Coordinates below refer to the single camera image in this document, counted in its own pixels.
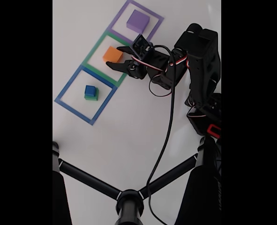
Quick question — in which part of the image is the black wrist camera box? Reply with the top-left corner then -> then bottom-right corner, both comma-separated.
129,34 -> 153,60

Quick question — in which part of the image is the green block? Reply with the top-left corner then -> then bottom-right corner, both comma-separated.
84,88 -> 99,102

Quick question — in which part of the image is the purple tape square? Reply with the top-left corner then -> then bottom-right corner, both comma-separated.
107,0 -> 165,51

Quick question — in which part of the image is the red white servo wire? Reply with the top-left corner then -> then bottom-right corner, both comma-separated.
131,55 -> 191,98
187,112 -> 208,119

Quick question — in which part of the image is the purple block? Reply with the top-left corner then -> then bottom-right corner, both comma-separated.
126,9 -> 151,35

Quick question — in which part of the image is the red clamp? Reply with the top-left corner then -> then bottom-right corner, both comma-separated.
206,124 -> 222,139

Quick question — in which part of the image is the black camera tripod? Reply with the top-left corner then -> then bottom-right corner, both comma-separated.
52,137 -> 222,225

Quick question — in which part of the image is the orange block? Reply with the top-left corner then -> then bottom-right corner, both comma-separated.
103,46 -> 124,64

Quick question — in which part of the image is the green tape square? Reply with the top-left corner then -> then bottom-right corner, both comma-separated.
81,30 -> 136,88

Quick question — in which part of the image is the small blue cube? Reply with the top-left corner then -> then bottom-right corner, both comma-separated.
85,85 -> 97,96

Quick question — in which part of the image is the blue tape square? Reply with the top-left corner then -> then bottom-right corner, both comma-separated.
54,65 -> 118,126

